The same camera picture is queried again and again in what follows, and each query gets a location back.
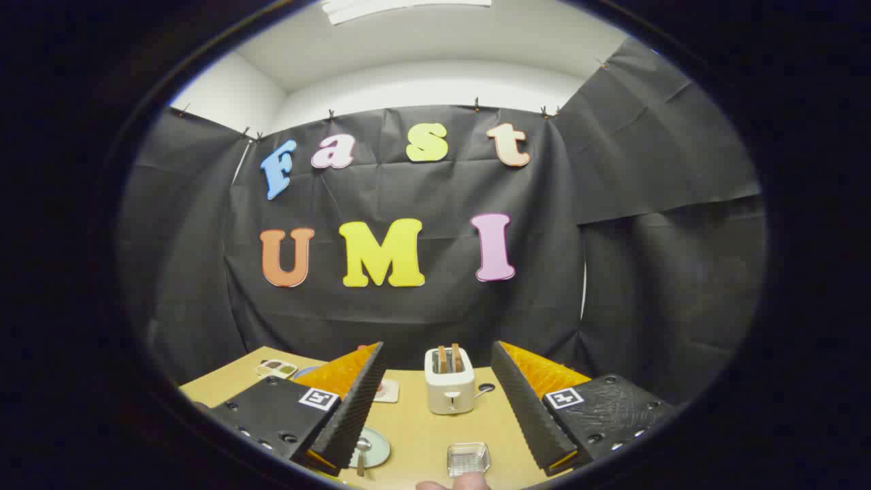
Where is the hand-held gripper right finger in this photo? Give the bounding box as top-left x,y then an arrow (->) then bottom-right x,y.
491,340 -> 681,477

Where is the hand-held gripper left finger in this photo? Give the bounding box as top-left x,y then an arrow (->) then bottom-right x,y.
194,342 -> 387,477

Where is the light green plate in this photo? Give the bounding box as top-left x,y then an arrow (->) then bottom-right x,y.
347,427 -> 391,469

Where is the white toaster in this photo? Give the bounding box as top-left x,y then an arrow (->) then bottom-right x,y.
425,346 -> 476,415

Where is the small white sauce dish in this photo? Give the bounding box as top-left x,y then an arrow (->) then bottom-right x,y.
255,359 -> 299,380

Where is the black backdrop cloth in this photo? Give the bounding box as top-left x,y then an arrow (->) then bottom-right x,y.
116,37 -> 770,409

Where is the ceiling light panel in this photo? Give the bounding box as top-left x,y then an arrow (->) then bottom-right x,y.
321,0 -> 492,26

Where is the metal wire basket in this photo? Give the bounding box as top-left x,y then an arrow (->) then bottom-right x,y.
446,442 -> 491,478

